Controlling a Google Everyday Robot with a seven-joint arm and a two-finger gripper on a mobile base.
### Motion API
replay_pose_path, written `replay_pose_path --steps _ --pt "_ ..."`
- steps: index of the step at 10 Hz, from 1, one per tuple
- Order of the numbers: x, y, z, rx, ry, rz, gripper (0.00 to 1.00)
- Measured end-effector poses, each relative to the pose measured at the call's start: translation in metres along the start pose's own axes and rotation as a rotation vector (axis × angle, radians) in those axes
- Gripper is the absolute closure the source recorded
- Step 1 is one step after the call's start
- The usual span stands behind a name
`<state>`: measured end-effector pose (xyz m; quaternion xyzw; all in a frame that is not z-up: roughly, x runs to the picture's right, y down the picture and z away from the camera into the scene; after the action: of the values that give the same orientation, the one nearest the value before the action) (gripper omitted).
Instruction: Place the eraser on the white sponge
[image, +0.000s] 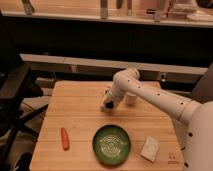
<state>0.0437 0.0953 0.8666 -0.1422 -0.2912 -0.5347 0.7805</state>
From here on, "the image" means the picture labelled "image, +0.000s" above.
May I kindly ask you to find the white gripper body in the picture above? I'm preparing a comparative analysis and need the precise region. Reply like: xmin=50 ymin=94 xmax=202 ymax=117
xmin=100 ymin=86 xmax=119 ymax=113

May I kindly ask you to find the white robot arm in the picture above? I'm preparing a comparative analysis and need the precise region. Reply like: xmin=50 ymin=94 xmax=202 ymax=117
xmin=100 ymin=68 xmax=213 ymax=171

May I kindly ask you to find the translucent plastic cup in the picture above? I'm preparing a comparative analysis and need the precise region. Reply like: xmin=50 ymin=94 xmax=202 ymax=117
xmin=125 ymin=93 xmax=137 ymax=106

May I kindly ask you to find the green round plate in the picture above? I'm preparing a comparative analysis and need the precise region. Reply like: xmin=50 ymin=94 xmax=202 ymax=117
xmin=92 ymin=124 xmax=131 ymax=166

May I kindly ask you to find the wooden table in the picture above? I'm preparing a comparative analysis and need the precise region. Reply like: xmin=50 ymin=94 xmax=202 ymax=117
xmin=30 ymin=81 xmax=183 ymax=171

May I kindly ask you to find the orange carrot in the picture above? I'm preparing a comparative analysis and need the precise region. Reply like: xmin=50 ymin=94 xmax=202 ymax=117
xmin=61 ymin=128 xmax=69 ymax=150

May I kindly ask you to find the black office chair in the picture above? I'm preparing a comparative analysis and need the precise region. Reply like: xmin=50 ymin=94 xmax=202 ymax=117
xmin=0 ymin=12 xmax=48 ymax=171

